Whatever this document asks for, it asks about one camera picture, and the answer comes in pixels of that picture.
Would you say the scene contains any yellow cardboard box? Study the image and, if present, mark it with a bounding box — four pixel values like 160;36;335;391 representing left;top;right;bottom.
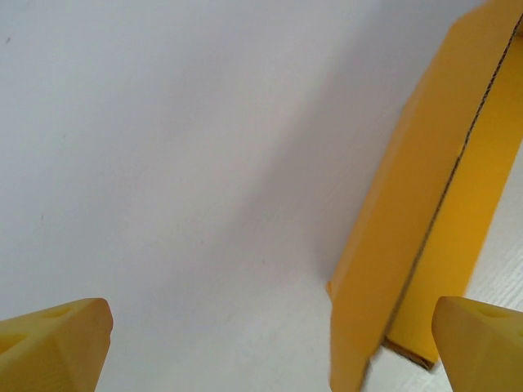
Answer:
325;0;523;392

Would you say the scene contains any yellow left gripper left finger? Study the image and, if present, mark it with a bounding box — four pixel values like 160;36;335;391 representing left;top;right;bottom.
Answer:
0;297;114;392

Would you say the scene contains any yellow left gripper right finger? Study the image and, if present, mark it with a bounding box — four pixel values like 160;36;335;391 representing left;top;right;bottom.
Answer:
431;296;523;392

